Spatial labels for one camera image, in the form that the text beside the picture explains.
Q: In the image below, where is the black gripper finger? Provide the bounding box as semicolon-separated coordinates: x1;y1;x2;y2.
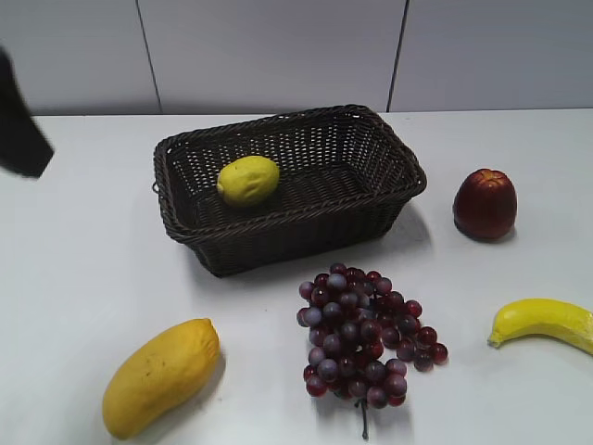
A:
1;48;55;178

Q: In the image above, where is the yellow banana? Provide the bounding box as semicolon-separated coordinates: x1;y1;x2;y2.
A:
487;299;592;355

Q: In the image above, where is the yellow mango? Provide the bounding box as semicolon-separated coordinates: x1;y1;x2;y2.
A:
102;318;221;440

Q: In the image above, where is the black woven basket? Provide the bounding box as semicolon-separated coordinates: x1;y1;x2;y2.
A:
153;105;427;277

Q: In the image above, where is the yellow lemon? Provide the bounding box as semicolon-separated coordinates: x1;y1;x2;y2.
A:
217;156;280;208

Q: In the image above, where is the purple grape bunch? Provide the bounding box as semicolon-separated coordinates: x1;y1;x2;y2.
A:
296;262;448;439

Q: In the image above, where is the red apple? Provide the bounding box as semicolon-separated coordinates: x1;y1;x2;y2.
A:
452;169;518;240

